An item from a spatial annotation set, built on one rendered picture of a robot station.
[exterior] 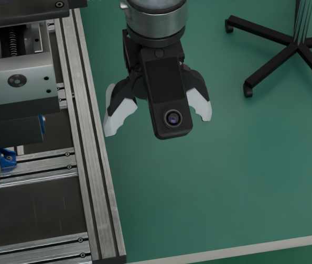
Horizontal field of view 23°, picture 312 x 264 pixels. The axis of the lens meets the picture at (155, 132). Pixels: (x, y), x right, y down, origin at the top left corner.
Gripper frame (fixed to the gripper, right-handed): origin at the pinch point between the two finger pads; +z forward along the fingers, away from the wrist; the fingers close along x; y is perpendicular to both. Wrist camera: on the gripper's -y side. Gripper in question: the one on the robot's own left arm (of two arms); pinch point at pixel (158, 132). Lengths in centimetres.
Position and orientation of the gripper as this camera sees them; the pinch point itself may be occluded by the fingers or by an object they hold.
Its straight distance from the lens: 106.3
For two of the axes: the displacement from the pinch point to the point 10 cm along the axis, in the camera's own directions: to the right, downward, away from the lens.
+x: -9.8, 1.5, -1.1
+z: 0.0, 6.0, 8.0
